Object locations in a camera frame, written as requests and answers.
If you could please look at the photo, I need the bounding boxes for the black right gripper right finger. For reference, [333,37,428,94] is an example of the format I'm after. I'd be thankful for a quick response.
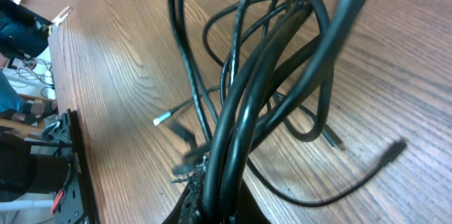
[232,182,270,224]

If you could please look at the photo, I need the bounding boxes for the wooden stool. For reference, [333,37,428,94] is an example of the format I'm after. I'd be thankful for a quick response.
[0,93,57,140]

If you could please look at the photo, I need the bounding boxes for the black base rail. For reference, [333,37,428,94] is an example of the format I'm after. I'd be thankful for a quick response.
[41,109,100,224]

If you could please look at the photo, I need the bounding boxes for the black USB cable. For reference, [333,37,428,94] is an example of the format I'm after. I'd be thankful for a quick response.
[152,0,409,222]

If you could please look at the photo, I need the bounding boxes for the seated person teal shirt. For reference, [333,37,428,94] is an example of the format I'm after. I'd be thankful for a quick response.
[1,0,52,59]

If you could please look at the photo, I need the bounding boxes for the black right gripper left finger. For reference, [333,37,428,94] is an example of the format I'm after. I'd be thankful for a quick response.
[162,160,207,224]

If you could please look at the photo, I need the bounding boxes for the seated person in jeans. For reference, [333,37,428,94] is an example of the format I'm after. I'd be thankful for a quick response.
[1,72,58,125]

